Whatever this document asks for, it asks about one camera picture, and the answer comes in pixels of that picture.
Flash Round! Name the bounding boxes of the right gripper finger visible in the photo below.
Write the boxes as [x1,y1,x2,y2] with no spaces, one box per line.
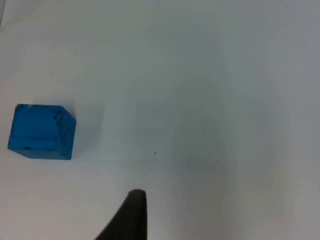
[93,189,149,240]

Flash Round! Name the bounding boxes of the blue cube block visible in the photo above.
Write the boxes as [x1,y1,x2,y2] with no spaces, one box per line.
[7,103,77,161]

